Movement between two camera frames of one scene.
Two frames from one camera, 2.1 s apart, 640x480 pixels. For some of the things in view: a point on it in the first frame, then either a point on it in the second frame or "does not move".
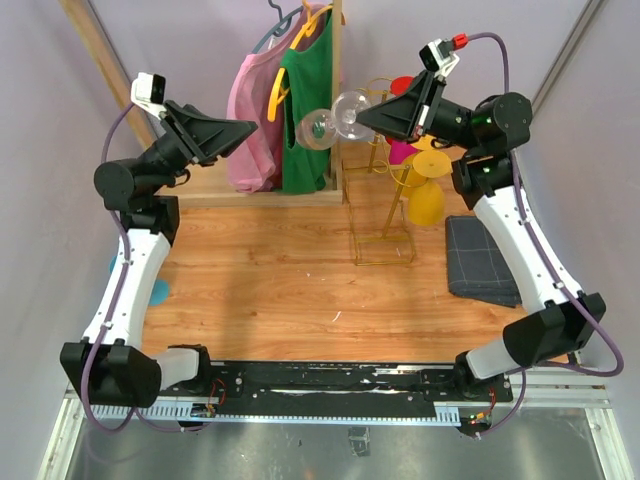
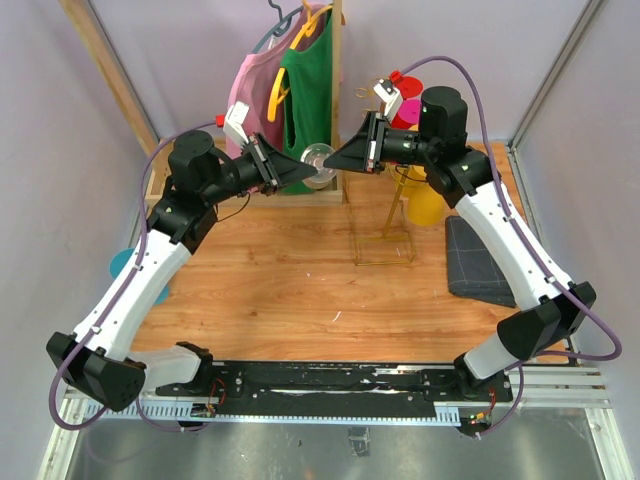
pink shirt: (256, 164) does not move
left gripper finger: (208, 136) to (279, 168)
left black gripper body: (176, 140) to (249, 170)
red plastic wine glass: (401, 84) does not move
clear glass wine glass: (318, 129) to (315, 155)
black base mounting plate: (339, 383) does not move
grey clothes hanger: (281, 29) does not move
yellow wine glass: (426, 196) does not move
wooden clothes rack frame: (89, 33) does not move
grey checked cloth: (477, 267) does not move
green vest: (308, 79) does not move
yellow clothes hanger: (278, 93) does not move
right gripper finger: (399, 113) to (358, 153)
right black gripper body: (444, 120) to (393, 146)
